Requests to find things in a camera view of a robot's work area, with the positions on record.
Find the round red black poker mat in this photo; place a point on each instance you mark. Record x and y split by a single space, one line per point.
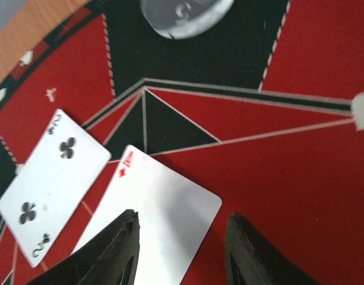
257 110

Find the clear dealer button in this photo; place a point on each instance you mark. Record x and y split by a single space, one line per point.
183 19

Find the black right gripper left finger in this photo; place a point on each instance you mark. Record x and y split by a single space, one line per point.
111 257

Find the ace of diamonds card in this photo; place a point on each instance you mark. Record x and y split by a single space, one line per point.
174 214

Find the two of clubs card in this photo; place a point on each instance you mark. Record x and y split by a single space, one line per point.
49 187

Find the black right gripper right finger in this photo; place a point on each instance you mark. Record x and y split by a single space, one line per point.
251 259

